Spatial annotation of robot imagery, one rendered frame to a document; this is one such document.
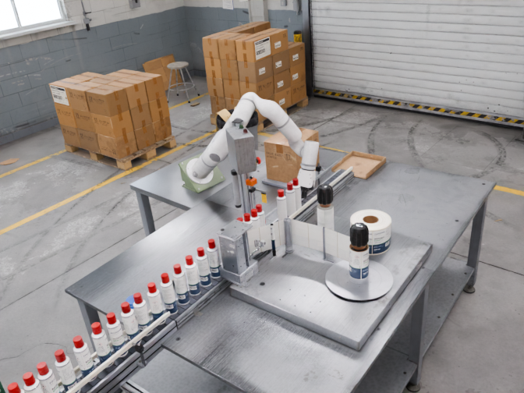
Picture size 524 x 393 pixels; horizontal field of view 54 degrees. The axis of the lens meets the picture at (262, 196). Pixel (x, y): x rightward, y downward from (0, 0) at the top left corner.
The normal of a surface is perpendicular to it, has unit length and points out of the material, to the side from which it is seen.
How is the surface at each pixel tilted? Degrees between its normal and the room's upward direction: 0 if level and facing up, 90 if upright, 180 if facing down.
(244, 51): 90
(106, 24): 90
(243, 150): 90
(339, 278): 0
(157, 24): 90
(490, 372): 0
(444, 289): 1
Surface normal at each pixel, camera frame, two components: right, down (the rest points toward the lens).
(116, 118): 0.77, 0.21
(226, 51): -0.59, 0.42
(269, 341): -0.08, -0.88
